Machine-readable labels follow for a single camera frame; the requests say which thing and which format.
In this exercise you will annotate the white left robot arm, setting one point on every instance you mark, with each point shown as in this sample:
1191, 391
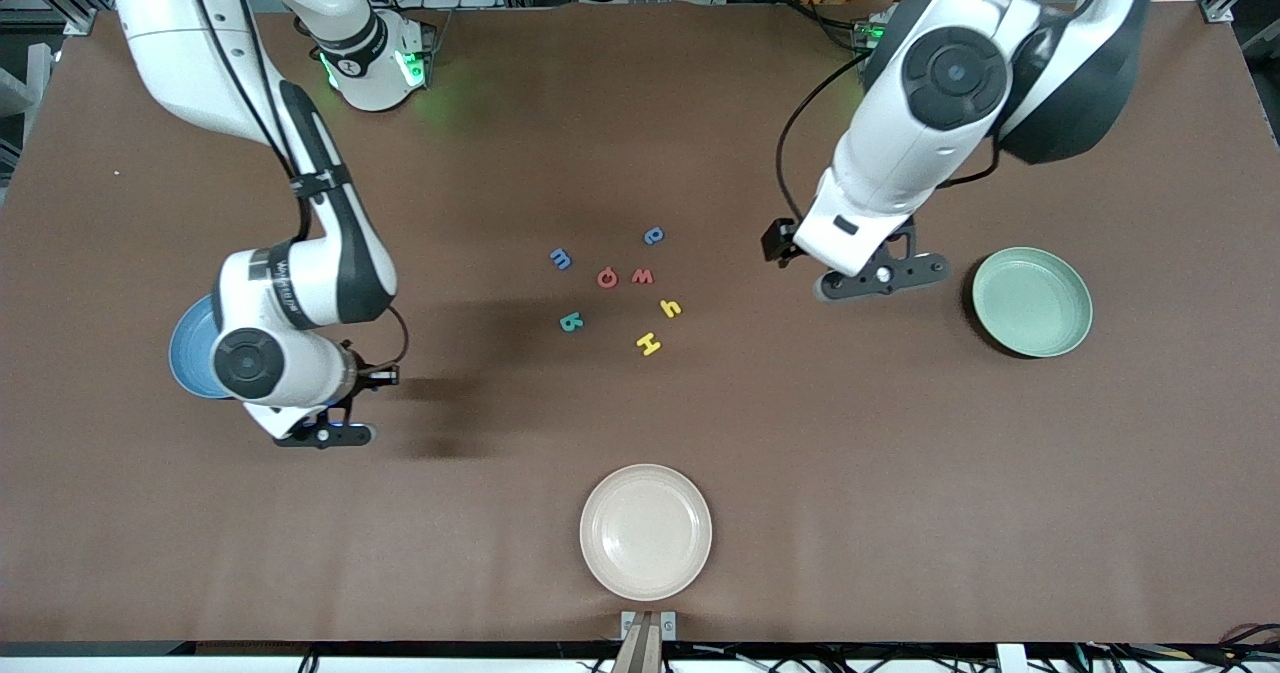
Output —
900, 153

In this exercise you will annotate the metal table bracket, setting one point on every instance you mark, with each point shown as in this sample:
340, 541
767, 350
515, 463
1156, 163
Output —
628, 621

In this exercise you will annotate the teal uppercase letter R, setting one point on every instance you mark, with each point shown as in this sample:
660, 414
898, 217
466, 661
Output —
569, 323

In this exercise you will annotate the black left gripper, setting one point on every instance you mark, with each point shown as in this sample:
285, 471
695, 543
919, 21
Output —
775, 241

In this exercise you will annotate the beige plate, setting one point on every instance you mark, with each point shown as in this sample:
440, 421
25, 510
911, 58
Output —
646, 532

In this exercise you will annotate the blue plate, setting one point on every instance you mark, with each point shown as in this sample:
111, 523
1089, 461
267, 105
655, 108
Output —
190, 353

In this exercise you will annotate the yellow uppercase letter H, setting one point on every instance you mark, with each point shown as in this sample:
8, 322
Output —
649, 344

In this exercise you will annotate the yellow lowercase letter h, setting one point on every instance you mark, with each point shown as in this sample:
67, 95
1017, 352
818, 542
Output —
670, 307

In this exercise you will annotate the green plate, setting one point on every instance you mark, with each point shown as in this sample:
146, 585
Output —
1032, 302

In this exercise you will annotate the brown table mat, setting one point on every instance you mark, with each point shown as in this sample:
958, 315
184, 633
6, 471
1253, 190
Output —
400, 513

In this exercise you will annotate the red letter Q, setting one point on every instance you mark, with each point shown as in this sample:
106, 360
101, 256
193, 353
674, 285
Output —
601, 279

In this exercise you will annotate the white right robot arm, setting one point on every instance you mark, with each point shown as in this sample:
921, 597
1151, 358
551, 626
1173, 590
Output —
180, 53

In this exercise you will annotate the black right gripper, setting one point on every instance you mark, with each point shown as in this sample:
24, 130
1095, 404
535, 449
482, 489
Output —
377, 376

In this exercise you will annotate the red lowercase letter w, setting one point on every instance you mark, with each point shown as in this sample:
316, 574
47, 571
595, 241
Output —
643, 277

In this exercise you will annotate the blue lowercase letter m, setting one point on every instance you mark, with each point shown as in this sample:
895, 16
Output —
561, 259

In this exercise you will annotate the blue lowercase letter a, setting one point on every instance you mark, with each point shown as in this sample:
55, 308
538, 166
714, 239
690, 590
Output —
654, 237

